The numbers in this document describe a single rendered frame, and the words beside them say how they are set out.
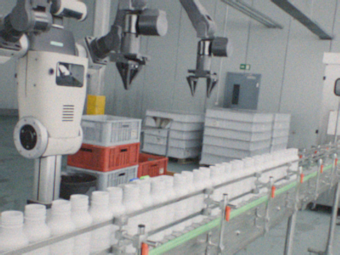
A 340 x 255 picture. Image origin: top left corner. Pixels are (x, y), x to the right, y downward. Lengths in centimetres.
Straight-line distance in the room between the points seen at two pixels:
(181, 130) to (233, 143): 116
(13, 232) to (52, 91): 89
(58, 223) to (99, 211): 12
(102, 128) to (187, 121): 501
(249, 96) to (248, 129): 427
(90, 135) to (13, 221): 305
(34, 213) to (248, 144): 725
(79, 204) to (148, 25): 53
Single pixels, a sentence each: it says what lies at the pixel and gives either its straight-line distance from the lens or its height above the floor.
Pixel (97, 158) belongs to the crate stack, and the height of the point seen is 78.
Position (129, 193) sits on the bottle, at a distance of 108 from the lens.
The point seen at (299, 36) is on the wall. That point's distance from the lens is 1200.
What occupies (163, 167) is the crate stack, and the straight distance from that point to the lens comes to 487.
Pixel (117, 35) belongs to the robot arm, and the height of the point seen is 160.
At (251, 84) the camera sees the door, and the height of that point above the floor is 182.
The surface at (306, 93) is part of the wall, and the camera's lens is 1178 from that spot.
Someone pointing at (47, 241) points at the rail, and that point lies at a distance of 87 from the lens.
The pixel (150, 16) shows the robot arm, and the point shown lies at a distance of 123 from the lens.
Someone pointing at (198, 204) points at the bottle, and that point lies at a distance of 139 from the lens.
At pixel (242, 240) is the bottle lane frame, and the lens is 175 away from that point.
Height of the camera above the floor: 140
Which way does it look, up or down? 8 degrees down
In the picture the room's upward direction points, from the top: 6 degrees clockwise
